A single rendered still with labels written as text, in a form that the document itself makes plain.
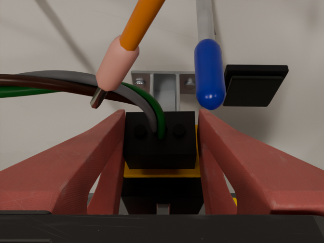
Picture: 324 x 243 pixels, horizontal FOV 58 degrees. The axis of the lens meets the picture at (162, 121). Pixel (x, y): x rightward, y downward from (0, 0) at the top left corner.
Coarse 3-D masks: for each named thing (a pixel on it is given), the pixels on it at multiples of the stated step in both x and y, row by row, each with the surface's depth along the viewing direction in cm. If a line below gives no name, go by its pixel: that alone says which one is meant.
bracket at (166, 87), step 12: (132, 72) 20; (144, 72) 20; (156, 72) 20; (168, 72) 20; (180, 72) 20; (192, 72) 20; (144, 84) 20; (156, 84) 21; (168, 84) 21; (180, 84) 21; (192, 84) 20; (156, 96) 21; (168, 96) 21; (168, 108) 21
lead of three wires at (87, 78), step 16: (0, 80) 7; (16, 80) 7; (32, 80) 7; (48, 80) 8; (64, 80) 8; (80, 80) 8; (0, 96) 7; (16, 96) 8; (112, 96) 9; (128, 96) 9; (144, 96) 10; (144, 112) 10; (160, 112) 11; (160, 128) 11
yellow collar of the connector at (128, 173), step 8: (128, 168) 14; (128, 176) 14; (136, 176) 13; (144, 176) 13; (152, 176) 13; (160, 176) 13; (168, 176) 13; (176, 176) 13; (184, 176) 13; (192, 176) 13; (200, 176) 13
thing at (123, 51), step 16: (144, 0) 4; (160, 0) 4; (144, 16) 4; (128, 32) 4; (144, 32) 4; (112, 48) 4; (128, 48) 4; (112, 64) 5; (128, 64) 5; (96, 80) 5; (112, 80) 5; (96, 96) 6
